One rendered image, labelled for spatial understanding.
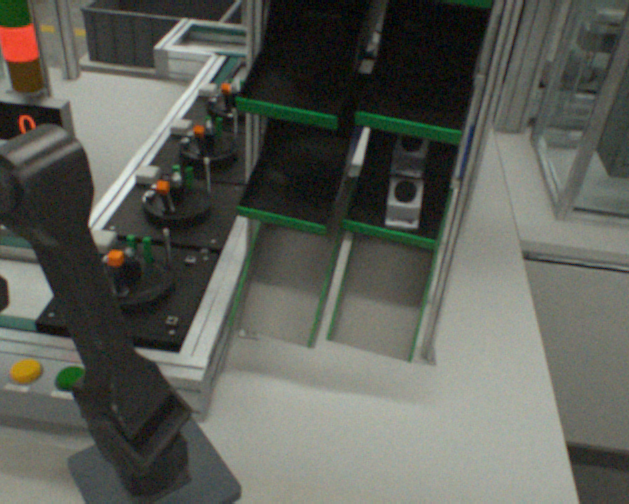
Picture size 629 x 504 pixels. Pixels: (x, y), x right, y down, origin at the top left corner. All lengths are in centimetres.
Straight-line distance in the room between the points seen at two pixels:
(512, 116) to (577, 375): 79
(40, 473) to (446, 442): 62
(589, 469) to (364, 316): 142
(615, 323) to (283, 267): 102
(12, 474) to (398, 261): 65
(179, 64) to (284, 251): 130
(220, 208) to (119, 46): 181
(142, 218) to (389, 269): 54
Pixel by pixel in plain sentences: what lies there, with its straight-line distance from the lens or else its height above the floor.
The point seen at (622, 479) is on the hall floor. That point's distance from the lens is 233.
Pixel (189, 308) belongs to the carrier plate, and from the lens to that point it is 108.
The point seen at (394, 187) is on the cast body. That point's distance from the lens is 85.
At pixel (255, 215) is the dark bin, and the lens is 89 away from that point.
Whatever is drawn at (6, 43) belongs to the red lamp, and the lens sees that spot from 112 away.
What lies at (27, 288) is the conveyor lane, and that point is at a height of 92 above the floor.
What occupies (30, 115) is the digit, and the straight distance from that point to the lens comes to 115.
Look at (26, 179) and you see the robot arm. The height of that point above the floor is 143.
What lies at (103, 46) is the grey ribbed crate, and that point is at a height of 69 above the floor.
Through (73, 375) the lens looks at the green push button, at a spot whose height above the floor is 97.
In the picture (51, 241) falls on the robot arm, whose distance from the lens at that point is 56.
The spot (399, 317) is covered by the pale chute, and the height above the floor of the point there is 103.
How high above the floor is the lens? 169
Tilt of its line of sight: 36 degrees down
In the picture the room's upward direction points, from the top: 5 degrees clockwise
